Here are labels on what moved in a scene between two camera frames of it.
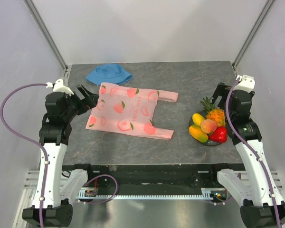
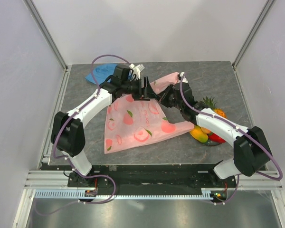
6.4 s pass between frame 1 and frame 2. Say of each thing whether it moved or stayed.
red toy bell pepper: stayed
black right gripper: moved
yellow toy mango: moved
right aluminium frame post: stayed
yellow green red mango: stayed
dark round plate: stayed
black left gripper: moved
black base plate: stayed
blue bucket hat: stayed
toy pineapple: stayed
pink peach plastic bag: moved
